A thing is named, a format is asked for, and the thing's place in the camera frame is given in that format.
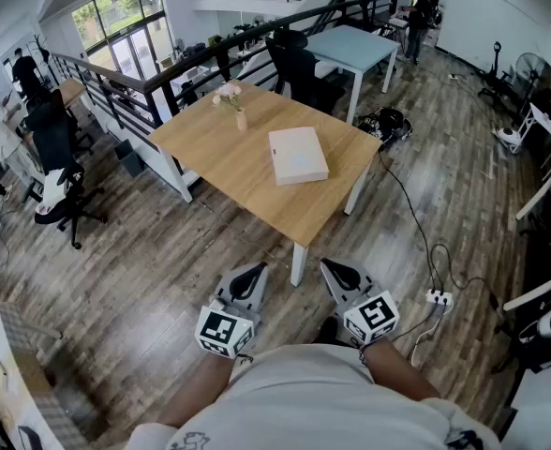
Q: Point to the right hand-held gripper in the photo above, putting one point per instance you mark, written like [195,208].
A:
[374,317]

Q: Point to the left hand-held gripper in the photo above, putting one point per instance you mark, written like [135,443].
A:
[224,328]

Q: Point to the white notebook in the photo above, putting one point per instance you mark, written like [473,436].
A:
[299,157]

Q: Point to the person's left forearm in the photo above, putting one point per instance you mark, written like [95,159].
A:
[200,392]

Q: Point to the person's right forearm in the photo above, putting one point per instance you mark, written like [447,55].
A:
[397,368]

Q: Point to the wooden desk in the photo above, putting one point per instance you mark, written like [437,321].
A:
[238,167]

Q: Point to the white-framed black table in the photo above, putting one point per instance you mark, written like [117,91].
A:
[545,242]

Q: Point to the person's black shoe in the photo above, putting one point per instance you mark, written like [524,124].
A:
[327,331]

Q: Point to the white power strip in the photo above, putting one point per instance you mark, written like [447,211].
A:
[439,297]

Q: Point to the person's white shirt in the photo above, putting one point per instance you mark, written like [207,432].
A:
[313,401]

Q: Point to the pink ceramic vase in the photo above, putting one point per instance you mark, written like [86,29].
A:
[241,121]

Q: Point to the grey trash bin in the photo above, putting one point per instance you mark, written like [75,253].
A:
[129,157]

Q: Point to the pink flower bouquet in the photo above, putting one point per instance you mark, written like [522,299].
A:
[227,94]

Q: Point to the white cloth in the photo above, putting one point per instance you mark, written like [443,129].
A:
[53,190]

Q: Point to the black office chair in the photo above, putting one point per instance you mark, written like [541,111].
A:
[299,70]
[53,143]

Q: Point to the white floor appliance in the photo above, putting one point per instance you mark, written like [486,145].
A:
[507,136]

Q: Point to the black metal railing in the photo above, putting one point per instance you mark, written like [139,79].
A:
[116,96]

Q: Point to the white table light blue top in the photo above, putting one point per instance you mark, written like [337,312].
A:
[350,47]

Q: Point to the white side table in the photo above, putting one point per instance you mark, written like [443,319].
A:
[549,124]

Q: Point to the light wooden table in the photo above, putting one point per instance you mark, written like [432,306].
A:
[71,89]

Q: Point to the black standing fan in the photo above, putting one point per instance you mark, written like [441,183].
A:
[531,70]

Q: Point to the large glass window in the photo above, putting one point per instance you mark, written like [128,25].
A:
[121,26]

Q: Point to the black coat rack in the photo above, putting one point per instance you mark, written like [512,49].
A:
[40,47]

